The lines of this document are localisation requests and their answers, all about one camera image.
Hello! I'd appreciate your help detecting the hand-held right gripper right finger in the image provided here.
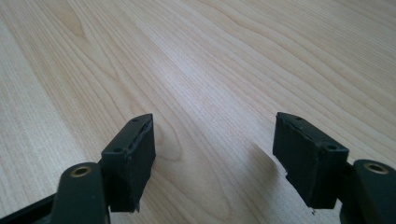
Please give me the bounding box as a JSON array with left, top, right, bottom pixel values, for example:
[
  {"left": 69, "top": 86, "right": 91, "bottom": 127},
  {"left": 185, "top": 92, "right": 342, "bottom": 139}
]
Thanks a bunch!
[{"left": 272, "top": 111, "right": 350, "bottom": 217}]

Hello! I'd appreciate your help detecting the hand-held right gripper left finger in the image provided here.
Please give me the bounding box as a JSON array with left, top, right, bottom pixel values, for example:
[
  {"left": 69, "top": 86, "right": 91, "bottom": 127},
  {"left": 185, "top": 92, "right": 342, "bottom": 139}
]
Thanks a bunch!
[{"left": 101, "top": 113, "right": 157, "bottom": 214}]

